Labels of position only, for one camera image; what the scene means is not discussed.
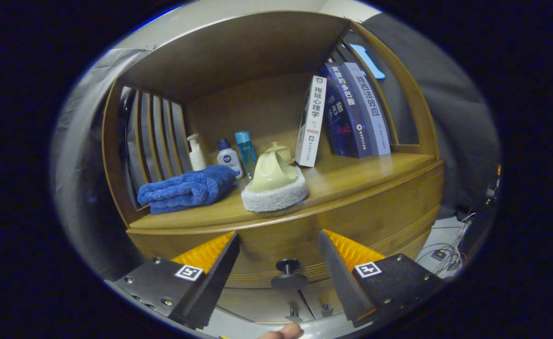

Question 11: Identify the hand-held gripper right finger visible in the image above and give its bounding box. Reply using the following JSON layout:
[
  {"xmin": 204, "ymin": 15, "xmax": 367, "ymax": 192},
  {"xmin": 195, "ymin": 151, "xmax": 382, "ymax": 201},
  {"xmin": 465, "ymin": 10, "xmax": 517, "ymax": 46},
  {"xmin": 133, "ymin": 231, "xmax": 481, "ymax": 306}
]
[{"xmin": 317, "ymin": 229, "xmax": 444, "ymax": 329}]

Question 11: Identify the black drawer knob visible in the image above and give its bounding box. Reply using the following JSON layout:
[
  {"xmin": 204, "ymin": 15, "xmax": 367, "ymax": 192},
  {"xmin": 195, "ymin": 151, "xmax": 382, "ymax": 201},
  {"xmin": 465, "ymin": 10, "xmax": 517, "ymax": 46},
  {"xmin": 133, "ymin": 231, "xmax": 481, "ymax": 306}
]
[{"xmin": 271, "ymin": 258, "xmax": 309, "ymax": 291}]

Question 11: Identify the beige lidded tea cup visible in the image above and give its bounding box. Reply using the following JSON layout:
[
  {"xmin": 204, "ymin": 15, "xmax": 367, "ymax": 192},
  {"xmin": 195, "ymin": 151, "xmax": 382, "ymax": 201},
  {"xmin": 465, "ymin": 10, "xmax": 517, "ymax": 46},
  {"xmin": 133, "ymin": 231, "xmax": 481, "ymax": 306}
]
[{"xmin": 264, "ymin": 141, "xmax": 293, "ymax": 164}]

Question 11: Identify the clear blue bottle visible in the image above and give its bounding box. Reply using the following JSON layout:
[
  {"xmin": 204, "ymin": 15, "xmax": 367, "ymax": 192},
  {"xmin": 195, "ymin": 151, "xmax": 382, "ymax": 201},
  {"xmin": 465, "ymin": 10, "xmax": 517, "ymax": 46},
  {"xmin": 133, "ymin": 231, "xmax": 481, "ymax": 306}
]
[{"xmin": 234, "ymin": 131, "xmax": 258, "ymax": 178}]

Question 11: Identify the wooden cabinet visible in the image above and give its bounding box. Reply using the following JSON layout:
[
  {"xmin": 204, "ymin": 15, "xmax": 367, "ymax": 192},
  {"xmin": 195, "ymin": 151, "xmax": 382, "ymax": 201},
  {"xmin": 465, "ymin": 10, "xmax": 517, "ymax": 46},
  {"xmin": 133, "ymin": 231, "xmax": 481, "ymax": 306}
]
[{"xmin": 101, "ymin": 10, "xmax": 445, "ymax": 325}]

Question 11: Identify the pale green brush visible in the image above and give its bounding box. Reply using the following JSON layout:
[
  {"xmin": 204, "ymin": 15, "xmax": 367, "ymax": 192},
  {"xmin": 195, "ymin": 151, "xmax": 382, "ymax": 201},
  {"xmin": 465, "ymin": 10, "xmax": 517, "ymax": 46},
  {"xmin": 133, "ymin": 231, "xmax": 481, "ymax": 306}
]
[{"xmin": 241, "ymin": 152, "xmax": 310, "ymax": 213}]

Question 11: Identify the pale grey-blue book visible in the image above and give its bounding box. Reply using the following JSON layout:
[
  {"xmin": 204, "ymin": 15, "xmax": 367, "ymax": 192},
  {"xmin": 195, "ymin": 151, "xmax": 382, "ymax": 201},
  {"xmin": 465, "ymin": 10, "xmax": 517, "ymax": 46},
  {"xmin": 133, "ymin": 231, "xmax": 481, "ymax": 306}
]
[{"xmin": 342, "ymin": 62, "xmax": 392, "ymax": 156}]

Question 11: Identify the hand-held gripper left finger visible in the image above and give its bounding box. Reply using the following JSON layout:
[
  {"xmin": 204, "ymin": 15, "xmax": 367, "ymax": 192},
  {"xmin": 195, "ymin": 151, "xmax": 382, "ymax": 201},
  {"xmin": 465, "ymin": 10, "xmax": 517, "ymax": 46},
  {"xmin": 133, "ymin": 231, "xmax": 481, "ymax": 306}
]
[{"xmin": 112, "ymin": 231, "xmax": 240, "ymax": 330}]

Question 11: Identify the wooden cabinet door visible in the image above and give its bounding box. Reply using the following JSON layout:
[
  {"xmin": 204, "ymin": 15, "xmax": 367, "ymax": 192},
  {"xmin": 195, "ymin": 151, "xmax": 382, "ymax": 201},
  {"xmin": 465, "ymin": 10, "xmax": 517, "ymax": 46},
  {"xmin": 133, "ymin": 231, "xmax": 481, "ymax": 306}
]
[
  {"xmin": 300, "ymin": 278, "xmax": 347, "ymax": 321},
  {"xmin": 213, "ymin": 286, "xmax": 312, "ymax": 324}
]

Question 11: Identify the dark blue book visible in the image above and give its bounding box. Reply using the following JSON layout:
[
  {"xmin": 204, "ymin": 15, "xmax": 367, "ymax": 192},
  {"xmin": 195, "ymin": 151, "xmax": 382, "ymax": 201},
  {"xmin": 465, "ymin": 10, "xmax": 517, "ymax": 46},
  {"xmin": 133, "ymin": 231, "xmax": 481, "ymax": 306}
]
[{"xmin": 321, "ymin": 61, "xmax": 373, "ymax": 159}]

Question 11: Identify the white bottle with blue cap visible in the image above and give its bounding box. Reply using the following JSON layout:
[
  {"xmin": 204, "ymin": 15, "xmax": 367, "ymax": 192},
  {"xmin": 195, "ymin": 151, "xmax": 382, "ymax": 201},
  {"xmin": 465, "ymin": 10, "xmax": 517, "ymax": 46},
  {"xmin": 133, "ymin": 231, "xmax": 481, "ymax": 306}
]
[{"xmin": 216, "ymin": 138, "xmax": 244, "ymax": 180}]

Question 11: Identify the wooden drawer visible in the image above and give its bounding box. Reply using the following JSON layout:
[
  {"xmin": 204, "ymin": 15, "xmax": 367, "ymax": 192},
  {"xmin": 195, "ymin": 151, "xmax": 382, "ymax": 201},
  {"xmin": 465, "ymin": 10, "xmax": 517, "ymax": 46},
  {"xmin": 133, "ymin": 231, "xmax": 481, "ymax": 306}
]
[{"xmin": 126, "ymin": 160, "xmax": 445, "ymax": 289}]

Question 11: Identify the blue folded towel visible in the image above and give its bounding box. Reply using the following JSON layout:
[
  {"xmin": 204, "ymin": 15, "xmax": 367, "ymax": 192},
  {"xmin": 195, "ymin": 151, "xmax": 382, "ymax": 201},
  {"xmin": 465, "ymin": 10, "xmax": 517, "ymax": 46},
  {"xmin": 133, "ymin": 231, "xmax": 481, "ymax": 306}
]
[{"xmin": 136, "ymin": 165, "xmax": 240, "ymax": 215}]

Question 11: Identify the white pump bottle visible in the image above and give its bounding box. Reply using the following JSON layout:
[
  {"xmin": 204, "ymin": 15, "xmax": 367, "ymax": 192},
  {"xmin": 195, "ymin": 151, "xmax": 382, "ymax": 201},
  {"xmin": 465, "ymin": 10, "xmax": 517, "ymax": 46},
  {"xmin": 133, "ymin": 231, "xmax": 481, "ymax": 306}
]
[{"xmin": 186, "ymin": 133, "xmax": 208, "ymax": 172}]

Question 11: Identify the white book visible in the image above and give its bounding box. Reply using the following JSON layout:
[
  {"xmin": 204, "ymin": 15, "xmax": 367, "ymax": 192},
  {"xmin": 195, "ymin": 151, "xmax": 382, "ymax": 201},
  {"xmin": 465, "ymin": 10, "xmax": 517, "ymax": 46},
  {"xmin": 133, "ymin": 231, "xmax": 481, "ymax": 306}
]
[{"xmin": 295, "ymin": 75, "xmax": 328, "ymax": 168}]

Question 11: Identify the wooden countertop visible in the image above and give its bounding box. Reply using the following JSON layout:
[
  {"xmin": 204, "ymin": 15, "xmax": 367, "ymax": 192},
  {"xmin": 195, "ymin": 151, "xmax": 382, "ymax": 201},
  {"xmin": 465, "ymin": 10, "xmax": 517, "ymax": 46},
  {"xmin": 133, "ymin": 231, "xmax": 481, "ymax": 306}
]
[{"xmin": 128, "ymin": 152, "xmax": 444, "ymax": 235}]

